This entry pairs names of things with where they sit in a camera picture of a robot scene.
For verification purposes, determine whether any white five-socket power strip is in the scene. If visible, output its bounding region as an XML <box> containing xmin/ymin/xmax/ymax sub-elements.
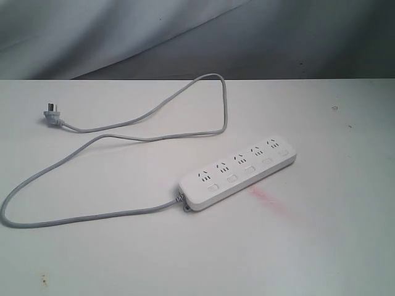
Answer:
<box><xmin>178</xmin><ymin>136</ymin><xmax>297</xmax><ymax>212</ymax></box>

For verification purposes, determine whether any grey backdrop cloth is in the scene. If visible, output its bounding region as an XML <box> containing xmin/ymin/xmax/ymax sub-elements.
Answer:
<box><xmin>1</xmin><ymin>1</ymin><xmax>394</xmax><ymax>80</ymax></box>

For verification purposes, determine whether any grey power cord with plug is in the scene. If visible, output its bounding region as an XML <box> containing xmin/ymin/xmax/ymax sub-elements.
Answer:
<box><xmin>0</xmin><ymin>73</ymin><xmax>229</xmax><ymax>229</ymax></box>

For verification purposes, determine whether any grey wall plug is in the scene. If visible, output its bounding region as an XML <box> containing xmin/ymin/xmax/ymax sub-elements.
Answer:
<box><xmin>43</xmin><ymin>103</ymin><xmax>64</xmax><ymax>128</ymax></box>

